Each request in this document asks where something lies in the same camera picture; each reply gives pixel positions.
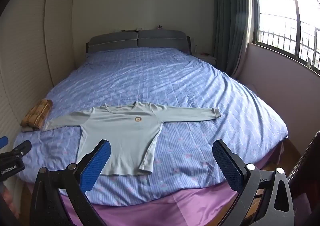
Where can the blue floral striped bedspread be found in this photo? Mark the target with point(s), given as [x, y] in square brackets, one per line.
[155, 116]

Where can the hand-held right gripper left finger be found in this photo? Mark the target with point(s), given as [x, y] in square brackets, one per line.
[96, 163]

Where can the purple bed sheet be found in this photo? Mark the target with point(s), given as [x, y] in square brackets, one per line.
[155, 209]

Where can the window with metal grille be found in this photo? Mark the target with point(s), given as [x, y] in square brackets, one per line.
[287, 20]

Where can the grey upholstered headboard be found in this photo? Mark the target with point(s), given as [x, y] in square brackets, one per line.
[137, 40]

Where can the light blue long-sleeve shirt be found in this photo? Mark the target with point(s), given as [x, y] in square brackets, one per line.
[120, 136]

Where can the white nightstand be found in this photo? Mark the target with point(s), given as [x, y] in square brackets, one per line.
[206, 58]

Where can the beige sliding wardrobe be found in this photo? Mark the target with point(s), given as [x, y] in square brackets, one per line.
[27, 48]

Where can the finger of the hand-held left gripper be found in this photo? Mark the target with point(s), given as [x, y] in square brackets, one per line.
[21, 148]

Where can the teal curtain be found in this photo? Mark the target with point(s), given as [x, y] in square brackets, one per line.
[231, 19]

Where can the brown plaid folded cloth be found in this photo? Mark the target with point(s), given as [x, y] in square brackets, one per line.
[36, 114]

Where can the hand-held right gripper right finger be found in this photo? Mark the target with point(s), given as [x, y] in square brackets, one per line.
[226, 163]

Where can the dark wooden chair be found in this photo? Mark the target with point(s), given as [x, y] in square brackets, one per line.
[306, 173]

